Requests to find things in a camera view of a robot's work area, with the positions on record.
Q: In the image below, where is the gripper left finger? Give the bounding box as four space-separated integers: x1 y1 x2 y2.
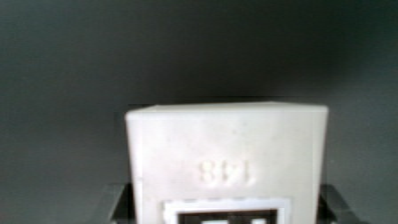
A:
108 183 135 224

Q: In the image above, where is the white stool leg with tag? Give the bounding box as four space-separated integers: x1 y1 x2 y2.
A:
126 102 329 224

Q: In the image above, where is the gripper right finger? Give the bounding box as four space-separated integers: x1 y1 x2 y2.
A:
318 184 355 224

